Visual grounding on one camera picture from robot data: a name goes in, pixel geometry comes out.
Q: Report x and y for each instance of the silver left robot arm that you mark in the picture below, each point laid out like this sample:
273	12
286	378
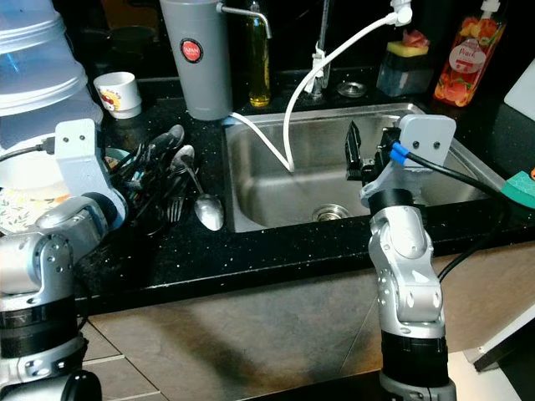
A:
42	267

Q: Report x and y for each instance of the round metal counter cap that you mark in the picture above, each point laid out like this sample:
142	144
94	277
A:
351	88

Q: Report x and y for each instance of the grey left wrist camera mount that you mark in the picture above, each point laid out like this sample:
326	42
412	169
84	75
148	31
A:
79	159

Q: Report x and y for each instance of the grey water filter dispenser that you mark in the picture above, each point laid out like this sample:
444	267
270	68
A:
205	71

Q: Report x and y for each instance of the white appliance corner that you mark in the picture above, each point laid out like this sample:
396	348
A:
522	96

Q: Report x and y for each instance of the floral print plate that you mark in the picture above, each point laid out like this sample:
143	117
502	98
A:
18	215

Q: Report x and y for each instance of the teal green sponge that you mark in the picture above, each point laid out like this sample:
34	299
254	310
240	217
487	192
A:
520	190

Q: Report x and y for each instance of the large steel spoon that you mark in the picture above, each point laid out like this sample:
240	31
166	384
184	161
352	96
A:
207	210

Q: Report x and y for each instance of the stainless steel sink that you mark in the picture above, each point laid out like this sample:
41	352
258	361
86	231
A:
301	180

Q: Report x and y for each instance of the stacked clear plastic containers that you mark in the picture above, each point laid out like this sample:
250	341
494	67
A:
42	79

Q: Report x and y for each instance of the sponge holder with yellow sponge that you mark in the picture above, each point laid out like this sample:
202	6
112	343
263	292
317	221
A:
403	65

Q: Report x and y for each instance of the white printed cup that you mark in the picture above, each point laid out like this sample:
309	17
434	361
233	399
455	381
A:
119	93

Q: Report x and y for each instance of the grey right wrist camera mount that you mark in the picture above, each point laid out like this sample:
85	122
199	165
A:
428	138

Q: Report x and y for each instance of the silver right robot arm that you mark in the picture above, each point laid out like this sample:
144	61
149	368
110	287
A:
414	276

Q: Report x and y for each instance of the steel fork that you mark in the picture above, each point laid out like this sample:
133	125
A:
175	205

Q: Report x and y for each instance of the yellow oil bottle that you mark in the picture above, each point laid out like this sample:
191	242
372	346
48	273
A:
258	67

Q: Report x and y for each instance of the chrome sink faucet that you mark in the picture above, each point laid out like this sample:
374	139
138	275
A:
322	33

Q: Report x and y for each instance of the peach soap pump bottle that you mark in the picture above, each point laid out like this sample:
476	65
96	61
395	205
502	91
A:
468	60

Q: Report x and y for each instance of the white bowl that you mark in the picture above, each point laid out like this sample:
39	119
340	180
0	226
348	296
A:
27	171

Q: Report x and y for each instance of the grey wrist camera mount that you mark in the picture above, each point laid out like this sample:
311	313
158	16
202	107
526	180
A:
428	138
79	159

